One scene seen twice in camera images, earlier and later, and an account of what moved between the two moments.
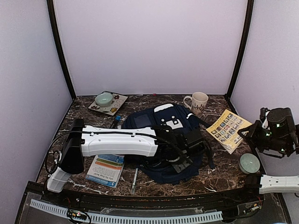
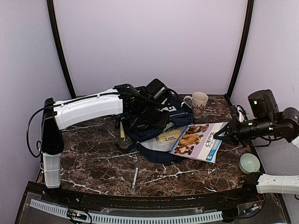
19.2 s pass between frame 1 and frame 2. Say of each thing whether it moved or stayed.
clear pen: stayed
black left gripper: moved
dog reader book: moved
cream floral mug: stayed
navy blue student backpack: moved
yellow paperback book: moved
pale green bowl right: stayed
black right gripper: moved
